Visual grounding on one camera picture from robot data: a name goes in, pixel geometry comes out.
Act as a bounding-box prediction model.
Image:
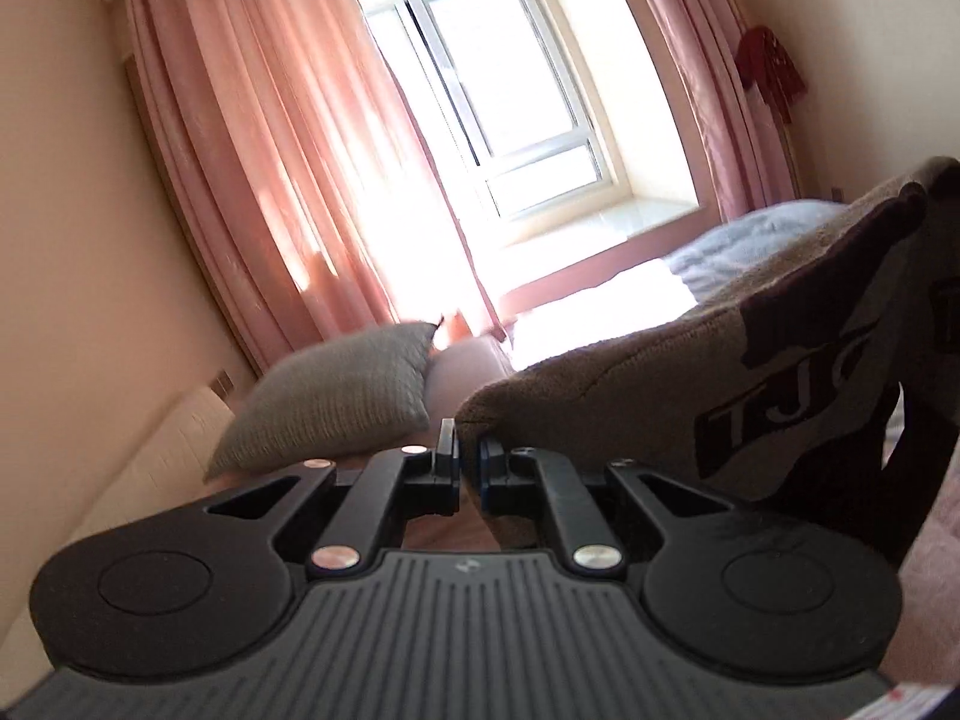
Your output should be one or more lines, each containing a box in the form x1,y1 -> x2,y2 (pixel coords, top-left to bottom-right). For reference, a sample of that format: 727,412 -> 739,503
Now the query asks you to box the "maroon and beige knit sweater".
457,158 -> 958,562

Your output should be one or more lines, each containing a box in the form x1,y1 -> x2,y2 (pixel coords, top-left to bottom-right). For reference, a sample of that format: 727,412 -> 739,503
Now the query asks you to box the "grey knit pillow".
206,322 -> 436,479

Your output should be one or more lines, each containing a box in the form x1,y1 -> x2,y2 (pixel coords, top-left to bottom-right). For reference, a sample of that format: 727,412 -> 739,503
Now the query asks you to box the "pink bedspread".
202,257 -> 960,691

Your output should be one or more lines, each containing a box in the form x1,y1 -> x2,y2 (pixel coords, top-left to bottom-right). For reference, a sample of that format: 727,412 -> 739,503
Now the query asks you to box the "light blue folded blanket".
664,200 -> 846,302

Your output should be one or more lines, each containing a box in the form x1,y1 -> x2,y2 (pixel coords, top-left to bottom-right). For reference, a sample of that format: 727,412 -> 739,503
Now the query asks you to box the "pink curtain right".
626,0 -> 797,221

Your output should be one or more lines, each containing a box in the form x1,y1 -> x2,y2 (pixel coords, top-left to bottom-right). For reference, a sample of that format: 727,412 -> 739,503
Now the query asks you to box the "pink curtain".
626,0 -> 797,221
125,0 -> 501,371

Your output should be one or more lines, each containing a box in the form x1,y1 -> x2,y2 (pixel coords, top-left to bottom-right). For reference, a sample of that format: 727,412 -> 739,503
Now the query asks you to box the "pink curtain left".
125,0 -> 501,371

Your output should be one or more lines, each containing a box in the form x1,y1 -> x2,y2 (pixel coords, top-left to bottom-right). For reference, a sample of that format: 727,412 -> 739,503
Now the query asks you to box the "white framed window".
364,0 -> 698,242

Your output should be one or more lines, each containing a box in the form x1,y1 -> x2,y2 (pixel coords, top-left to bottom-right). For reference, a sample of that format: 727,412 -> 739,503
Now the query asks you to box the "red hanging wall ornament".
734,26 -> 807,125

